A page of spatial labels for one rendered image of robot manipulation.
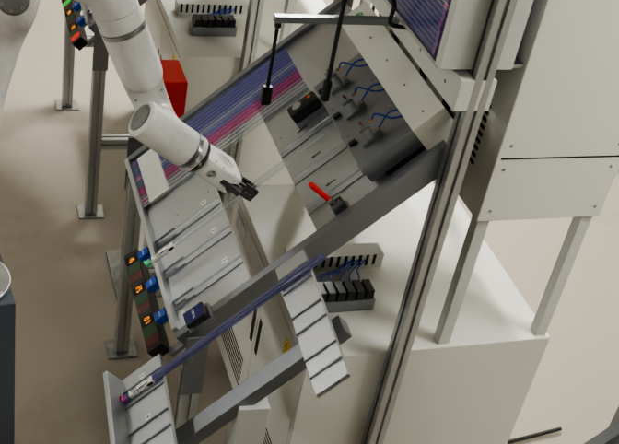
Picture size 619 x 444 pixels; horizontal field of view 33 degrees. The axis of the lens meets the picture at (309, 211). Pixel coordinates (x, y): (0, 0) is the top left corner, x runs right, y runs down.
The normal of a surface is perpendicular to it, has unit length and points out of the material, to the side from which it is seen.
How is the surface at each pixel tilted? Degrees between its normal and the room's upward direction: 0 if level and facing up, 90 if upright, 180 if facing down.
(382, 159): 90
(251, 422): 90
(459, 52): 90
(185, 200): 43
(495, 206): 90
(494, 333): 0
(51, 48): 0
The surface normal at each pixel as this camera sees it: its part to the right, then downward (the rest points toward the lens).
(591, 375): 0.17, -0.80
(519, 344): 0.29, 0.59
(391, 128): -0.52, -0.56
